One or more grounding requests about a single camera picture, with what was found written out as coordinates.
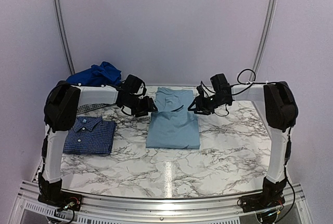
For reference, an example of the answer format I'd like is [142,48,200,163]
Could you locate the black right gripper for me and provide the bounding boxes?
[188,93,228,115]

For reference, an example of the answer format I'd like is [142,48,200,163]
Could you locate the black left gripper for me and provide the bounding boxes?
[123,95,158,117]

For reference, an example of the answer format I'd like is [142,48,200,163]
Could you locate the light blue garment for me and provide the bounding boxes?
[146,87,200,149]

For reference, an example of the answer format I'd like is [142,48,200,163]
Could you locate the blue checked shirt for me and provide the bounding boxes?
[63,116,117,155]

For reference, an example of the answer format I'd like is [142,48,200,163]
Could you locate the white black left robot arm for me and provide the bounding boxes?
[38,75,157,206]

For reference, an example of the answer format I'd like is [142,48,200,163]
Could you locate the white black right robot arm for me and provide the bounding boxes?
[187,73,299,212]

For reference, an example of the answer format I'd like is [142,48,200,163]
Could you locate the white plastic laundry basket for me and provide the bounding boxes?
[76,103,108,115]

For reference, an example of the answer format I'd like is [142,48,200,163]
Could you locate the royal blue garment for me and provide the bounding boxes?
[66,61,122,86]

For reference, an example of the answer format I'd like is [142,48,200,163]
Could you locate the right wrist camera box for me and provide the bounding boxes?
[196,85,209,98]

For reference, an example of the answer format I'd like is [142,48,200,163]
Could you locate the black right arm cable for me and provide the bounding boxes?
[200,68,257,117]

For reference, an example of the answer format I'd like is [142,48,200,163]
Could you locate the left aluminium corner post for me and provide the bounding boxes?
[53,0,75,75]

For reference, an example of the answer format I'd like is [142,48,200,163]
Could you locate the aluminium corner post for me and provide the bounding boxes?
[53,0,75,75]
[252,0,277,74]

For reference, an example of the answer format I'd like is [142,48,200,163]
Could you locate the right aluminium corner post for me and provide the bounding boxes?
[252,0,277,74]

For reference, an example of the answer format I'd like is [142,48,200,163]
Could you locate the aluminium front frame rail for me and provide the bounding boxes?
[9,181,313,223]

